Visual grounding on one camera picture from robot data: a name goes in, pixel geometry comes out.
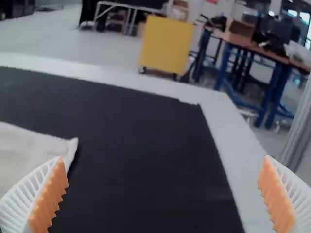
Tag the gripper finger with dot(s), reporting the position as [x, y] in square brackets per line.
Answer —
[36, 201]
[284, 199]

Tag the black mat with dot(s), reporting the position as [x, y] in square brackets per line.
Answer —
[133, 145]

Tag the yellow cabinet cart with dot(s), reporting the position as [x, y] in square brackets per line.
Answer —
[165, 43]

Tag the pale towel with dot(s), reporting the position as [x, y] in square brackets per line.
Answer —
[24, 145]

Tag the blue frame workbench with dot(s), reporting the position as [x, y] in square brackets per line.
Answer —
[245, 43]

